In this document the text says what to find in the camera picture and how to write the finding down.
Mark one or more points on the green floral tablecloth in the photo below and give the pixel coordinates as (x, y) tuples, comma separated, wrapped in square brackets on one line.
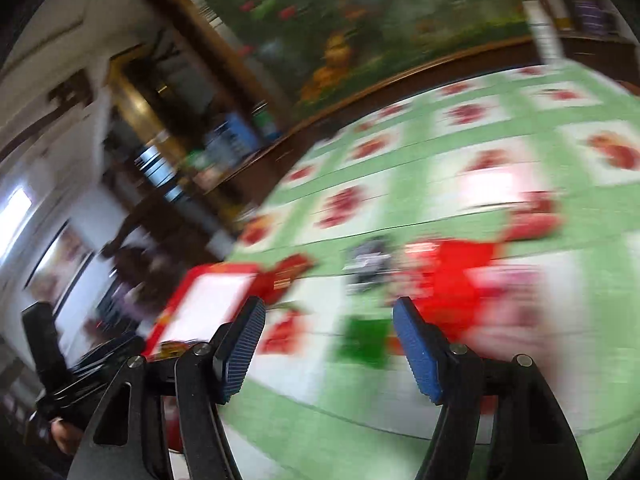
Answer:
[(425, 200)]

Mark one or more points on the purple boxes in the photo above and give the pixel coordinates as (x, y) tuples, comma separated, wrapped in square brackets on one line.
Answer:
[(592, 15)]

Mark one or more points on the green can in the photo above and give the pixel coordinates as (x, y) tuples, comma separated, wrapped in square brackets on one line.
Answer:
[(266, 122)]

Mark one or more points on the black speaker box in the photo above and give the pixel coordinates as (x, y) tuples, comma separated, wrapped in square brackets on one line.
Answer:
[(45, 345)]

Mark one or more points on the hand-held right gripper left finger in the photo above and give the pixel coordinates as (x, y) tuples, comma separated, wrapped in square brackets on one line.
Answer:
[(244, 350)]

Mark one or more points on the person's left hand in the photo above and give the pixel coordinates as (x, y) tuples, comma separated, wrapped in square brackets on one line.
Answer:
[(62, 437)]

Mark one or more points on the large red snack packet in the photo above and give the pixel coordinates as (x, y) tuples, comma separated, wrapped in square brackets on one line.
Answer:
[(450, 280)]

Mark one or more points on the white post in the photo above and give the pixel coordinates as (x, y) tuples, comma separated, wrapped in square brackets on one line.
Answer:
[(545, 15)]

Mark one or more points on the pink and white snack packet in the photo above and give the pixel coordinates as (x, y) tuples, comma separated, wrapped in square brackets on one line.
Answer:
[(515, 310)]

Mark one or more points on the small red snack packet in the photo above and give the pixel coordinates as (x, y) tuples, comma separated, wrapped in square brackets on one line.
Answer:
[(532, 220)]

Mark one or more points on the dark red snack packet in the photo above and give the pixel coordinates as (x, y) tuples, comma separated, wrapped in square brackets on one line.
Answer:
[(287, 276)]

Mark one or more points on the black snack packet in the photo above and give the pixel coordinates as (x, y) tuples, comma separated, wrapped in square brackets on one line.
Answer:
[(369, 265)]

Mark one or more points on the bright window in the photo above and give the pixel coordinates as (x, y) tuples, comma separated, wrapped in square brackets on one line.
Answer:
[(15, 217)]

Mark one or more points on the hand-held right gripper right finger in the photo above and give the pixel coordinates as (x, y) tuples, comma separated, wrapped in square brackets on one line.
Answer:
[(417, 355)]

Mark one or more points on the blue can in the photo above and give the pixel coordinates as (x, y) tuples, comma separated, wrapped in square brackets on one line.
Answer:
[(239, 136)]

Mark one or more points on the flower garden painting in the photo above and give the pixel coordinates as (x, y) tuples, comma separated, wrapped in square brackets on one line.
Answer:
[(400, 20)]

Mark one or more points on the green snack packet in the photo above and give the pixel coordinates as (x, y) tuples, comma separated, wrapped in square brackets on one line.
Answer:
[(364, 340)]

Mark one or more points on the red and white box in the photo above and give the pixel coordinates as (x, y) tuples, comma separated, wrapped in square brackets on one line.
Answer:
[(210, 300)]

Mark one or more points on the framed wall picture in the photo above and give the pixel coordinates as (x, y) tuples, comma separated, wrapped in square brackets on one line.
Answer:
[(60, 265)]

